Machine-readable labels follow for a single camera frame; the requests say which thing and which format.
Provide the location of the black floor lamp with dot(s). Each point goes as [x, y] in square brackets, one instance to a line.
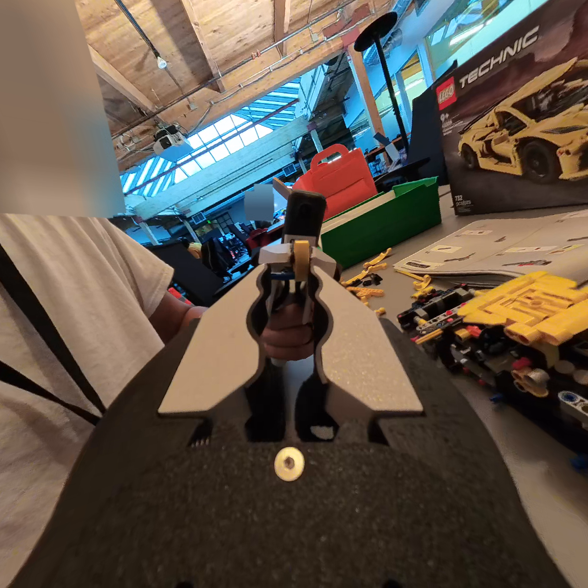
[375, 30]

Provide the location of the wooden board on stand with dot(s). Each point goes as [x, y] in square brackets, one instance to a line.
[280, 186]

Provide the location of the grey desk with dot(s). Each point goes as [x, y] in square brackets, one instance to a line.
[542, 505]

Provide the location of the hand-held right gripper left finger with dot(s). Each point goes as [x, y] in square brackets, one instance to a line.
[211, 367]

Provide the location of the person's left forearm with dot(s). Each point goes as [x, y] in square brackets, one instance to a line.
[177, 317]

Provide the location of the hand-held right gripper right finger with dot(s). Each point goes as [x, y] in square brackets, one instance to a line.
[367, 367]

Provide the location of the yellow rounded beam piece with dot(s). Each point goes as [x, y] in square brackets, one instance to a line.
[302, 259]

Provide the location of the black office chair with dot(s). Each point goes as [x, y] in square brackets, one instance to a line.
[193, 271]

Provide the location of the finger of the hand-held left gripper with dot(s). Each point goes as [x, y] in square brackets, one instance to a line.
[275, 255]
[325, 262]

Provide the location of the open instruction booklet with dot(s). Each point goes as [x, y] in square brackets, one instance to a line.
[528, 234]

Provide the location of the ceiling mounted device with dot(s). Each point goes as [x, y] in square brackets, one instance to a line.
[167, 140]

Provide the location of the yellow black brick car model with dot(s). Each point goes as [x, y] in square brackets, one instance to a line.
[528, 303]

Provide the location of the yellow curved fender brick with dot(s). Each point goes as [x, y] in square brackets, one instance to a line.
[423, 282]

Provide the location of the blue connector pin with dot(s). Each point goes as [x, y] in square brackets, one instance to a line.
[281, 275]

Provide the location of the dark toy car box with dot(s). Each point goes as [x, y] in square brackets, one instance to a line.
[505, 193]

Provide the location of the large paned window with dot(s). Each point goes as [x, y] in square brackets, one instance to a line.
[220, 133]

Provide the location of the pile of yellow brick pieces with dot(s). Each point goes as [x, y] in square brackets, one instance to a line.
[367, 291]

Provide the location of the black partition panel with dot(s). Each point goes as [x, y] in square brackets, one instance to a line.
[429, 138]

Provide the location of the long yellow rod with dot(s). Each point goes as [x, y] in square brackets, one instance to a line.
[409, 274]

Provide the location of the green plastic bin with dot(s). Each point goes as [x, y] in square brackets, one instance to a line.
[390, 229]

